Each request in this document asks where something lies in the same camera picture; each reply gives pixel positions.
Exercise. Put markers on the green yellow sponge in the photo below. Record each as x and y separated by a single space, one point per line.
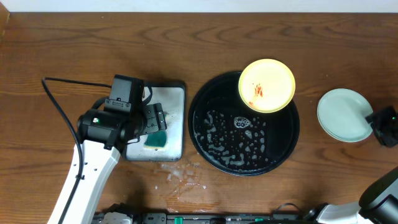
156 140

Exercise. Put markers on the yellow plate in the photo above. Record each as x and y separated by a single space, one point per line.
266 85

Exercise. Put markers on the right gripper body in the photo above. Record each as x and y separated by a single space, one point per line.
387 122

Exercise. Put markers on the black rectangular soapy tray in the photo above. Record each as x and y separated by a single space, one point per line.
172 98

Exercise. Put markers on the black round tray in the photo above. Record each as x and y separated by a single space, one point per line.
236 139

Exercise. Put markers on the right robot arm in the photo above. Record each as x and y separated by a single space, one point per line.
378 203

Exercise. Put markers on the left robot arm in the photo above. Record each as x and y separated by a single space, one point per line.
101 136

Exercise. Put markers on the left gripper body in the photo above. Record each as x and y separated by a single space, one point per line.
155 117

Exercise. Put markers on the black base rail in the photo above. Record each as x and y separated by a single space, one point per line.
122 213

